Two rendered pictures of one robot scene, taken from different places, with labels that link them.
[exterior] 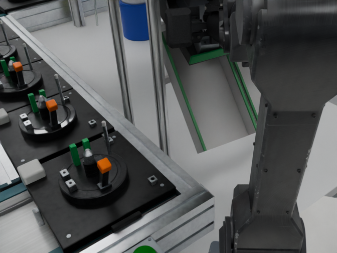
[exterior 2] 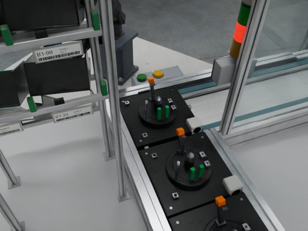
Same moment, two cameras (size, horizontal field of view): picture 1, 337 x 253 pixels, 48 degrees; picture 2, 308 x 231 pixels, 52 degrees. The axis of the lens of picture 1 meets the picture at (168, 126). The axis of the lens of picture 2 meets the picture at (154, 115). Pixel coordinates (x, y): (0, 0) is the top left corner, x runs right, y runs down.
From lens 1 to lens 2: 140 cm
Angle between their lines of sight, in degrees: 97
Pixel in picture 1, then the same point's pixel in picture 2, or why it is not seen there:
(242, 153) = (54, 152)
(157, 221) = (131, 90)
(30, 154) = (198, 141)
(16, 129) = (214, 170)
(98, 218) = (158, 93)
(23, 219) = not seen: hidden behind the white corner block
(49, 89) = (192, 223)
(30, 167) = (194, 121)
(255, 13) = not seen: outside the picture
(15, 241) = (200, 111)
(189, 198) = not seen: hidden behind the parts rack
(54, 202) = (179, 106)
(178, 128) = (82, 191)
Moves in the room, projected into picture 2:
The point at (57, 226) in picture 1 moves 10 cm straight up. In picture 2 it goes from (177, 95) to (179, 74)
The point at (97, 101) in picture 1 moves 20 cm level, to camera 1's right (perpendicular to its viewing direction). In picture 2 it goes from (146, 196) to (81, 183)
